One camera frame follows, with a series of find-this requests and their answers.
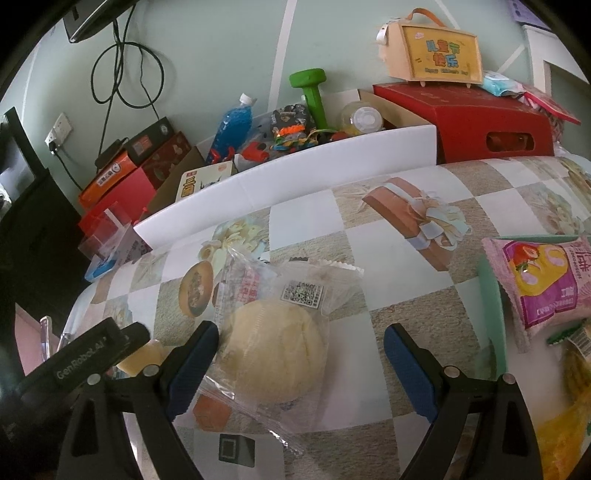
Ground dark brown box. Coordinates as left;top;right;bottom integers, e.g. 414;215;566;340
126;117;192;190

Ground plain red box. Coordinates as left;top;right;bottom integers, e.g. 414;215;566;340
78;166;158;241

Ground white foam board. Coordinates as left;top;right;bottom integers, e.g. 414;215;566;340
133;124;438;252

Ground pile of colourful toys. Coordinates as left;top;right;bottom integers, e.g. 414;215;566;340
270;104;345;153

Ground blue tissue pack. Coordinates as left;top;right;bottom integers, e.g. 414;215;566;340
90;256;121;280

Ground smartphone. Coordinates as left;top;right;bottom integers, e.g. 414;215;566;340
39;316;70;361

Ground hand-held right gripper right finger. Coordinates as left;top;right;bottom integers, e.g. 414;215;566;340
383;323;543;480

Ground white and yellow card box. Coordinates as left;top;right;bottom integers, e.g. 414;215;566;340
174;161;234;204

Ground light blue wipes pack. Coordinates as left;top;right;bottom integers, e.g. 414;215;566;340
480;70;527;97

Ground red patterned bag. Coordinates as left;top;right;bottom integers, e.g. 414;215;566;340
519;83;583;144

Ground clear yellow snack bag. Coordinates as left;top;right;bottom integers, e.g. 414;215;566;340
536;342;591;480

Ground bread bun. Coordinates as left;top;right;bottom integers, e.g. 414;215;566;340
198;247;365;437

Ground green dumbbell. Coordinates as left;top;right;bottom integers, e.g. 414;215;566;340
289;68;329;130

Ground orange flat box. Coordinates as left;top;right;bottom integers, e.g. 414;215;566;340
78;150;139;208

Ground large red gift box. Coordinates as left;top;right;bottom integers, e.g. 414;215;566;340
373;83;555;164

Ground black television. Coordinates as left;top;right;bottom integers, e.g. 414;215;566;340
62;0;139;44

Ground white shelf unit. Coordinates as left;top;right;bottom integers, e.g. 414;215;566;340
522;23;591;158

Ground pink snack packet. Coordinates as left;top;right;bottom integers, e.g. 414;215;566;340
481;233;591;354

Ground brown cardboard box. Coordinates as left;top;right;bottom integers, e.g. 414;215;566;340
139;90;435;222

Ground white wall outlet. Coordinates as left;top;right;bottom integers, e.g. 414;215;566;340
45;112;74;151

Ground small yellow cake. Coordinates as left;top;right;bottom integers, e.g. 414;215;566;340
115;339;171;377

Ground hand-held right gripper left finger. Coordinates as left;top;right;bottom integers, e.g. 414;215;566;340
58;320;220;480

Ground clear plastic box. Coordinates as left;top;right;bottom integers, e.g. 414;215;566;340
78;200;153;268

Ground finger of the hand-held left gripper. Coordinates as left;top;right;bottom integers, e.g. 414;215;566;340
99;322;151;374

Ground mint green tray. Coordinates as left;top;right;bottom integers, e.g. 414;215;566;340
478;255;514;384

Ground red toy car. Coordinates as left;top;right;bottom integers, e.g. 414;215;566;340
240;141;271;162

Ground clear noodle packet green trim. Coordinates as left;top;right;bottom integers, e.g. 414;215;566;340
547;320;591;361

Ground black cable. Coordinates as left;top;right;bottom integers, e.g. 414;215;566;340
90;0;167;162

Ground purple plastic basket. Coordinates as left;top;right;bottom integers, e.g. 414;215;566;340
505;0;543;24

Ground black cabinet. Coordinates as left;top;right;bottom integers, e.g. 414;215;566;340
0;106;88;324

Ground black power adapter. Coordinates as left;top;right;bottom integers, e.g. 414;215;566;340
95;137;130;169

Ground blue plastic bottle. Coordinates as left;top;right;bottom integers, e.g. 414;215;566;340
206;92;257;164

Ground yellow carry box with handle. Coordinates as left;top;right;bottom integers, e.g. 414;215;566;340
376;7;485;89

